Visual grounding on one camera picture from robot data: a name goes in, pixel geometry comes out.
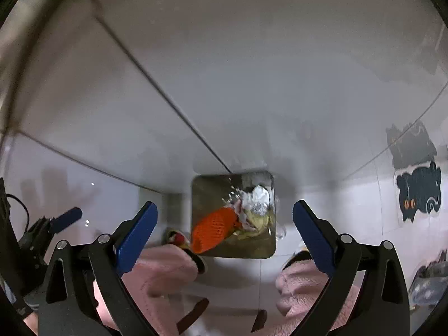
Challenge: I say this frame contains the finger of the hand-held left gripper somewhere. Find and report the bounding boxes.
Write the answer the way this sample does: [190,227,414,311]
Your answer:
[33,207,83,239]

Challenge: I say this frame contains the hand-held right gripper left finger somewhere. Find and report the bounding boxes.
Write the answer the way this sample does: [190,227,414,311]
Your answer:
[37,201,159,336]

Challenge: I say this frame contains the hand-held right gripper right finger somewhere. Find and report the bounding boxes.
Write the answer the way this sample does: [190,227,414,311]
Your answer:
[293,199,413,336]

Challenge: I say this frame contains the yellow paper wrapper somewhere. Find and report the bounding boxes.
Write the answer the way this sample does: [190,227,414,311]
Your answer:
[233,213,272,240]

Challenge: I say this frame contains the aluminium foil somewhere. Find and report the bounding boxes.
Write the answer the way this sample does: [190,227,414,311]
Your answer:
[241,185,271,216]

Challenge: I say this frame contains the orange foam net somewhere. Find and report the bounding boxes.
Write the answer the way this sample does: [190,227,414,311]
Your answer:
[192,207,240,254]

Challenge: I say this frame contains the steel bin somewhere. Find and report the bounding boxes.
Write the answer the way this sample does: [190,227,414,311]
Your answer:
[191,171,276,260]

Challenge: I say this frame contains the person's left forearm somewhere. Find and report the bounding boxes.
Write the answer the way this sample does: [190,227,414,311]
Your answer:
[16,306,41,336]

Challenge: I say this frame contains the person's right slipper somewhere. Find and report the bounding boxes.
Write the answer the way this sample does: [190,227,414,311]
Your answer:
[282,241,312,270]

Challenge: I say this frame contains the person's slipper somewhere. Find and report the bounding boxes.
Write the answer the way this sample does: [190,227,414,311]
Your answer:
[164,228,208,274]
[282,241,312,270]

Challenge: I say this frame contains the person's left slipper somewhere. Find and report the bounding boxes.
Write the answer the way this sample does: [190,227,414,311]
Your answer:
[164,228,208,274]

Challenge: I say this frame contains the black cat sticker orange eyes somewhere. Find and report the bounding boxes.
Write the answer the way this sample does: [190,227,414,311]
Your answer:
[395,161,442,223]

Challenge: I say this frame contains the grey patterned mat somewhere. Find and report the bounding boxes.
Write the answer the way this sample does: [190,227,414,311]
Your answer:
[408,248,448,309]

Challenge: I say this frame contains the black cable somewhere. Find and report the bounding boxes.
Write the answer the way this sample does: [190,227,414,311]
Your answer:
[5,194,31,233]

